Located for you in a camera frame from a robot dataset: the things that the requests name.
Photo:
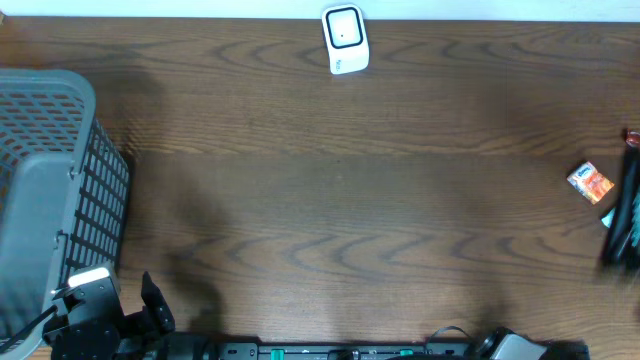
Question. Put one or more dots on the grey plastic basket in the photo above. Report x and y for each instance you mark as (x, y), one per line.
(64, 195)

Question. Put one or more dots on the orange snack packet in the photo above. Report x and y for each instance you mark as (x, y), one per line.
(590, 182)

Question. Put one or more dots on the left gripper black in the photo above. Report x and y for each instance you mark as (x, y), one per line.
(155, 303)

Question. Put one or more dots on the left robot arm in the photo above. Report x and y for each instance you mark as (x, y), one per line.
(135, 337)

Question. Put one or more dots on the white wet wipes pack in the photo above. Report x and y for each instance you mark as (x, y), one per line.
(607, 219)

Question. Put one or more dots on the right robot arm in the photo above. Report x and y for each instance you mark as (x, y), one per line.
(621, 247)

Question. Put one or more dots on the white barcode scanner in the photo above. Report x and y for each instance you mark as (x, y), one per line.
(346, 39)

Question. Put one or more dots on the red Top chocolate bar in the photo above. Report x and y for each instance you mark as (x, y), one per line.
(632, 138)

